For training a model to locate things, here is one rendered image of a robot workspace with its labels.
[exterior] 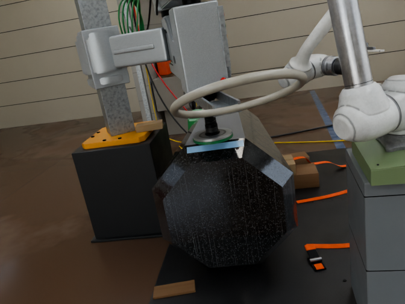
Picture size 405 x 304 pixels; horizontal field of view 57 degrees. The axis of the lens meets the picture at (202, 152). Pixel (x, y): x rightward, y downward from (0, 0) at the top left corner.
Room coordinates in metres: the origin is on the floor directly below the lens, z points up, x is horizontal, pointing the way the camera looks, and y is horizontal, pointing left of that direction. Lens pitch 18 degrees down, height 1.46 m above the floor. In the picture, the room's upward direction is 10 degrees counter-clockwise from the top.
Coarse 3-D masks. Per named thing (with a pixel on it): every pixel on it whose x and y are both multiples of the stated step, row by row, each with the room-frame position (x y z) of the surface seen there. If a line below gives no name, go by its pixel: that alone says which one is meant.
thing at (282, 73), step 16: (224, 80) 1.11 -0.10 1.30; (240, 80) 1.09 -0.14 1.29; (256, 80) 1.10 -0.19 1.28; (304, 80) 1.24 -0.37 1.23; (192, 96) 1.14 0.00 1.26; (272, 96) 1.46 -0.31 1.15; (176, 112) 1.28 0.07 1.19; (192, 112) 1.45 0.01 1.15; (208, 112) 1.49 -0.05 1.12; (224, 112) 1.52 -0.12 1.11
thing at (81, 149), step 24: (144, 144) 2.57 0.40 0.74; (168, 144) 3.07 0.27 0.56; (96, 168) 2.63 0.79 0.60; (120, 168) 2.60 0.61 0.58; (144, 168) 2.57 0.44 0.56; (96, 192) 2.63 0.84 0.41; (120, 192) 2.61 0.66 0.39; (144, 192) 2.58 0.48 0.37; (96, 216) 2.64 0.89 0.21; (120, 216) 2.61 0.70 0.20; (144, 216) 2.58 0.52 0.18; (96, 240) 2.62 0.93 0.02; (120, 240) 2.59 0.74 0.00
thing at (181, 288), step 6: (180, 282) 1.92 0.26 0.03; (186, 282) 1.91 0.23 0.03; (192, 282) 1.90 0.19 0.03; (156, 288) 1.90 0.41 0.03; (162, 288) 1.89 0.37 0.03; (168, 288) 1.88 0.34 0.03; (174, 288) 1.87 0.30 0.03; (180, 288) 1.86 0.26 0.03; (186, 288) 1.85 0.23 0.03; (192, 288) 1.84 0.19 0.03; (156, 294) 1.84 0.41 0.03; (162, 294) 1.83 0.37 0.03; (168, 294) 1.82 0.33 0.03; (174, 294) 1.82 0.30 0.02; (180, 294) 1.82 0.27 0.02
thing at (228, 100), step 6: (216, 96) 1.96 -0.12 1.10; (222, 96) 1.81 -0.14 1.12; (228, 96) 1.68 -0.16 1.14; (198, 102) 1.87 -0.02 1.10; (204, 102) 1.68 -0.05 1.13; (210, 102) 1.86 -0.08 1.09; (216, 102) 1.83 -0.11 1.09; (222, 102) 1.80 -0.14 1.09; (228, 102) 1.70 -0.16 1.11; (234, 102) 1.58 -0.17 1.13; (204, 108) 1.71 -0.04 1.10; (210, 108) 1.55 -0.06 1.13; (216, 108) 1.67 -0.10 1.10; (222, 114) 1.52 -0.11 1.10
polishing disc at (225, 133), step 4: (220, 128) 2.04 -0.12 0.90; (224, 128) 2.03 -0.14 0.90; (228, 128) 2.01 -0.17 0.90; (200, 132) 2.04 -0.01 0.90; (204, 132) 2.02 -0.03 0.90; (220, 132) 1.97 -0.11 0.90; (224, 132) 1.96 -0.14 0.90; (228, 132) 1.94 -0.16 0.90; (196, 136) 1.97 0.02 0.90; (200, 136) 1.95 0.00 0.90; (204, 136) 1.94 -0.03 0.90; (208, 136) 1.93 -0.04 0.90; (212, 136) 1.91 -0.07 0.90; (216, 136) 1.90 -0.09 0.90; (220, 136) 1.89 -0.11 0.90; (224, 136) 1.88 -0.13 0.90; (228, 136) 1.90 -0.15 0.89; (196, 140) 1.92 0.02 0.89; (200, 140) 1.89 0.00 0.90; (204, 140) 1.88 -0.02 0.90; (208, 140) 1.87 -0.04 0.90; (212, 140) 1.87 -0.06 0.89; (216, 140) 1.87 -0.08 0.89
